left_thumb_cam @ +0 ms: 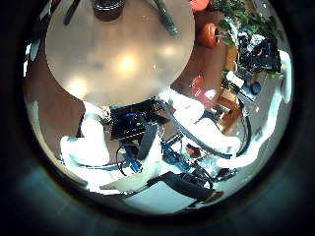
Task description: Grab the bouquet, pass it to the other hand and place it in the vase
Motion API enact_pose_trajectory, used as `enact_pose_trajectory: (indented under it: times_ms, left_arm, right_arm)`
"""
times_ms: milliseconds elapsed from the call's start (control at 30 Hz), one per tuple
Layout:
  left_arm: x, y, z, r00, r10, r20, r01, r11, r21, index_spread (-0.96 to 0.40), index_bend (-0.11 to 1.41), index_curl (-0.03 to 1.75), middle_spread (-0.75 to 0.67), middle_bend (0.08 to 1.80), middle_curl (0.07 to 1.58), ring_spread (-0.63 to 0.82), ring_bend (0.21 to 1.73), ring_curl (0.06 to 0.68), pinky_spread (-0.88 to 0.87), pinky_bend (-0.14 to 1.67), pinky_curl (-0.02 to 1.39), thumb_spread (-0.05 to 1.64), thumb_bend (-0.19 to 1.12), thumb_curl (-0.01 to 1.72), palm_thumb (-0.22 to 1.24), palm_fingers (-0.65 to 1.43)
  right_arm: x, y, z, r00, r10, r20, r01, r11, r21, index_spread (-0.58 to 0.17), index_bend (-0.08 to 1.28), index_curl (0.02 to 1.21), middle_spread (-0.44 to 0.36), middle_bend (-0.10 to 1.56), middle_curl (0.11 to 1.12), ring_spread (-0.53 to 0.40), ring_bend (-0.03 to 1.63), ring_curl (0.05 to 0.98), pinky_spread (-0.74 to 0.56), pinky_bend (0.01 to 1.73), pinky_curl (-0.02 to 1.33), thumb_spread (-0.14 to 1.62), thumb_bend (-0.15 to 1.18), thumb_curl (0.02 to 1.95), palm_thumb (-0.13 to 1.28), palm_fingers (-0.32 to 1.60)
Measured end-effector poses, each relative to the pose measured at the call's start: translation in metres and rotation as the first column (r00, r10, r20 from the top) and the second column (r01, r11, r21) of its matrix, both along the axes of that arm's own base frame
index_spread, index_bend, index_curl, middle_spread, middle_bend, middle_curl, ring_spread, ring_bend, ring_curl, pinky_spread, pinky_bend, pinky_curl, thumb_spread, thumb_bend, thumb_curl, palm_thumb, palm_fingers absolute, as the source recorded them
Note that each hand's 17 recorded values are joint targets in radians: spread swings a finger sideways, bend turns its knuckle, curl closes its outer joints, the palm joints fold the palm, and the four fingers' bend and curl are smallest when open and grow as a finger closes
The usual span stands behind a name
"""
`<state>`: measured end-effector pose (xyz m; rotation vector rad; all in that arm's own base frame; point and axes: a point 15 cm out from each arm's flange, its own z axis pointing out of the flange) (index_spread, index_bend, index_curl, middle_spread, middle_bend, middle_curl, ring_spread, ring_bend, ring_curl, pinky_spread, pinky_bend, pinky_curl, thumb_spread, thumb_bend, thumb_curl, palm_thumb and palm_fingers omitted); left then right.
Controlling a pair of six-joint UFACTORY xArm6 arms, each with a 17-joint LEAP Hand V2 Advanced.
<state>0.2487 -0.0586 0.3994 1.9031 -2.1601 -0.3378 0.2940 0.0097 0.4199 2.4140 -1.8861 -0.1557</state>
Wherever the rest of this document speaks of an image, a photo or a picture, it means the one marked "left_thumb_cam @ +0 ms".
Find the dark glass vase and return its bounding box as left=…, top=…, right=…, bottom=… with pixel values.
left=91, top=0, right=127, bottom=23

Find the black electronics box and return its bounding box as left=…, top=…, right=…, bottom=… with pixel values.
left=109, top=100, right=166, bottom=142

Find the green leafy plant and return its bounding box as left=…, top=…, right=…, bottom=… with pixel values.
left=212, top=0, right=284, bottom=45

